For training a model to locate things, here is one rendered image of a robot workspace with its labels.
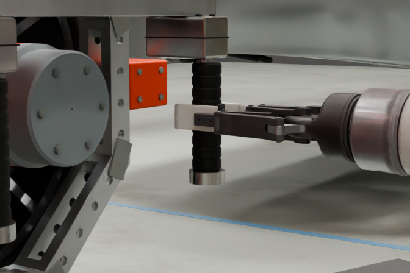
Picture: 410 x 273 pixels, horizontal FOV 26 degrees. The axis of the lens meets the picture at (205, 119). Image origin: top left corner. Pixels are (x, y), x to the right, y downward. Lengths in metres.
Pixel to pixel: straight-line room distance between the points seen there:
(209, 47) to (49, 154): 0.23
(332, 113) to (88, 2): 0.28
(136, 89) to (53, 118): 0.35
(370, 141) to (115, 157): 0.46
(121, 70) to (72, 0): 0.37
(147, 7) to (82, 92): 0.12
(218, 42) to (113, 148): 0.28
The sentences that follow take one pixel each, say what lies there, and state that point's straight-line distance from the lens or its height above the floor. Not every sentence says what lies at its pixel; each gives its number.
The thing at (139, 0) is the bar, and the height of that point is 0.97.
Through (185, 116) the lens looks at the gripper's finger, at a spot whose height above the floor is 0.83.
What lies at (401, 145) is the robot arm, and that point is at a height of 0.82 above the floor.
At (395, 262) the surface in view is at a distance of 2.28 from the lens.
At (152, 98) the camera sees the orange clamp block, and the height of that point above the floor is 0.83.
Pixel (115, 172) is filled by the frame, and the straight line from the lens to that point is 1.26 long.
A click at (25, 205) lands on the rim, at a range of 1.29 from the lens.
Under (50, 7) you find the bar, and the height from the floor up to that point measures 0.96.
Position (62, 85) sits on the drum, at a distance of 0.97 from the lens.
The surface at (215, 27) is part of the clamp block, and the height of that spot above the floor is 0.94.
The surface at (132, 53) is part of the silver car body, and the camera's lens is 1.96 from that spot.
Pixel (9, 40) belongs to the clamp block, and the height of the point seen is 0.93.
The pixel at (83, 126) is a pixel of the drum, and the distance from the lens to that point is 0.99.
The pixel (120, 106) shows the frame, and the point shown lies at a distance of 1.27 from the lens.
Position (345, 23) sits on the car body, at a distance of 3.55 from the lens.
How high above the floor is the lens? 0.95
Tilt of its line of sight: 7 degrees down
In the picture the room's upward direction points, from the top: straight up
